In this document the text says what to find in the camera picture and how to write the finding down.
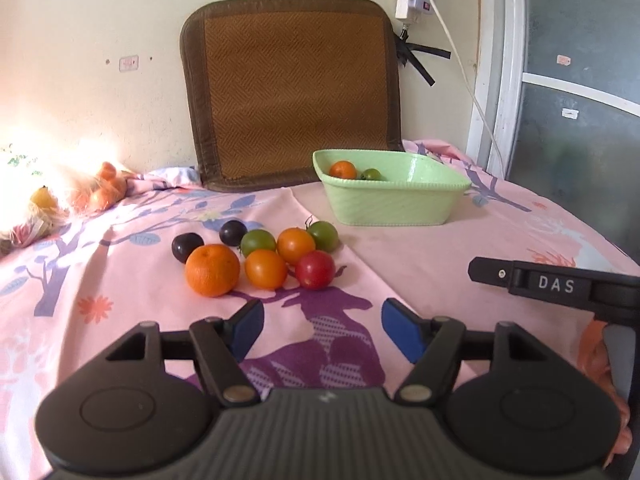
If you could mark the brown woven seat cushion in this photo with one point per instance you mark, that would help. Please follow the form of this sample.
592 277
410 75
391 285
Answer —
292 90

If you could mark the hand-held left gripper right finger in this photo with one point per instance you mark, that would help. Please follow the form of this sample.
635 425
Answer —
400 330

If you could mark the pink wall sticker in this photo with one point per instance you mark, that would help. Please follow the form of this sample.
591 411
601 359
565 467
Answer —
128 63

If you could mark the white framed glass door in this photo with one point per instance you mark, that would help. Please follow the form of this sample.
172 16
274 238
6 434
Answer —
575 110

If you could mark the white door sticker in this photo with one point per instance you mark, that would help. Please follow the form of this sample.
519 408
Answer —
570 114

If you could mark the black ribbon tie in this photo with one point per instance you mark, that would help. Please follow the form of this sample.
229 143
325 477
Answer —
417 52

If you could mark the green plastic basin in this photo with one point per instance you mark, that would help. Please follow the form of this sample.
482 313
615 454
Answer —
395 202

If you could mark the yellow fruit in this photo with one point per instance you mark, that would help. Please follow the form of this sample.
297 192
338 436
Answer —
44 198

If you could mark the orange tomato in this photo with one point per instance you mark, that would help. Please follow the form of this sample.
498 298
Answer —
343 170
295 244
266 270

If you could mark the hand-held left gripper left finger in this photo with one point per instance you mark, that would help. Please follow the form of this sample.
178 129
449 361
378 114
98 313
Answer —
248 327

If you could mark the large orange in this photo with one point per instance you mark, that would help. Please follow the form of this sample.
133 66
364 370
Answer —
212 270

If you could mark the white plastic bag green print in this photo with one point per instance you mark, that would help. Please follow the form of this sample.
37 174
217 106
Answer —
17 160

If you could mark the red tomato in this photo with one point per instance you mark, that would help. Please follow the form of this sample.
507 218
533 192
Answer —
315 270

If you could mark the pink door sticker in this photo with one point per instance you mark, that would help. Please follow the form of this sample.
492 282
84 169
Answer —
563 60

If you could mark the small green tomato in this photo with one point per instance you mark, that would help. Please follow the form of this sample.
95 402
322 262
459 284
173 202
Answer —
371 175

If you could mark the bag of tangerines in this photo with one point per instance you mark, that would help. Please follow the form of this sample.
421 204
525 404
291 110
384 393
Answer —
105 187

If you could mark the dark purple plum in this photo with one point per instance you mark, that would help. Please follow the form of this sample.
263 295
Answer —
232 232
186 246

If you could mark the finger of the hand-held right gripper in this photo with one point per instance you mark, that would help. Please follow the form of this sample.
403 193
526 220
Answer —
492 272

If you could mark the pink printed blanket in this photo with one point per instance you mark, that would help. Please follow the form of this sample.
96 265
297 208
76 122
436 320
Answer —
440 265

